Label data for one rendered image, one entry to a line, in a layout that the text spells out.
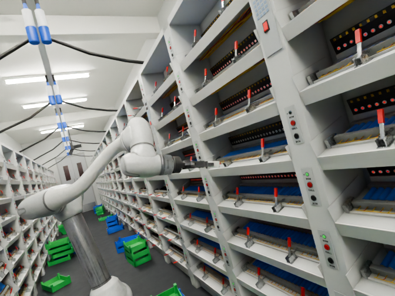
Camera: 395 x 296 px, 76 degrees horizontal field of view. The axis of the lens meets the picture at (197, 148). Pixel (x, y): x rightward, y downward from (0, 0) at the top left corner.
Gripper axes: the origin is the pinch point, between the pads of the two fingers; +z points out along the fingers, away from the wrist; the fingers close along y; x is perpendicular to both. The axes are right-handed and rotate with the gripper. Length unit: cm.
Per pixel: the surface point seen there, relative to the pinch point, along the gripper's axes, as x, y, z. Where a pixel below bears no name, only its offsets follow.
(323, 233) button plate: -25, 47, 13
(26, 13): 103, -76, -89
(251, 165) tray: -2.1, 20.4, 7.2
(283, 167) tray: -3.8, 37.3, 8.2
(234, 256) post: -50, -18, 22
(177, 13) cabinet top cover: 79, -8, -12
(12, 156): 33, -298, -135
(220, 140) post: 14.9, -18.0, 16.4
